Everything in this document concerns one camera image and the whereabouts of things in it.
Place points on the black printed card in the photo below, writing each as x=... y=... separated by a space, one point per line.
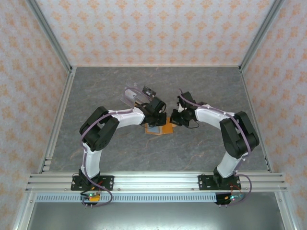
x=149 y=91

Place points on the clear acrylic card stand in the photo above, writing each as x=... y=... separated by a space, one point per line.
x=127 y=95

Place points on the aluminium frame leg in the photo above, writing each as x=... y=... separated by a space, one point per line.
x=24 y=213
x=285 y=213

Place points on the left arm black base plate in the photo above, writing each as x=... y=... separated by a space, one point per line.
x=106 y=183

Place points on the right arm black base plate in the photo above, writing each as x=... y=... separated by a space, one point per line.
x=205 y=182

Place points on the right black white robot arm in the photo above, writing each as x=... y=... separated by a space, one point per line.
x=239 y=134

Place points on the aluminium side rail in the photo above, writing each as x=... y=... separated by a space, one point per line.
x=64 y=100
x=250 y=100

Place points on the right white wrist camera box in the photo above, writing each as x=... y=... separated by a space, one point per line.
x=183 y=109

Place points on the gold card with magnetic stripe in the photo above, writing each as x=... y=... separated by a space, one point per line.
x=138 y=103

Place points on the aluminium mounting rail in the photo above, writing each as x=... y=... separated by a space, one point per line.
x=156 y=182

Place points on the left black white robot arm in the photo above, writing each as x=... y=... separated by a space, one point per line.
x=100 y=124

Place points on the aluminium corner post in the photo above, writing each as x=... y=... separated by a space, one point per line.
x=51 y=36
x=260 y=36

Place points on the grey metal panel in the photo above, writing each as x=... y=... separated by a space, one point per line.
x=153 y=215

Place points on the orange leather card holder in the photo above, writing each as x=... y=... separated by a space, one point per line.
x=168 y=129

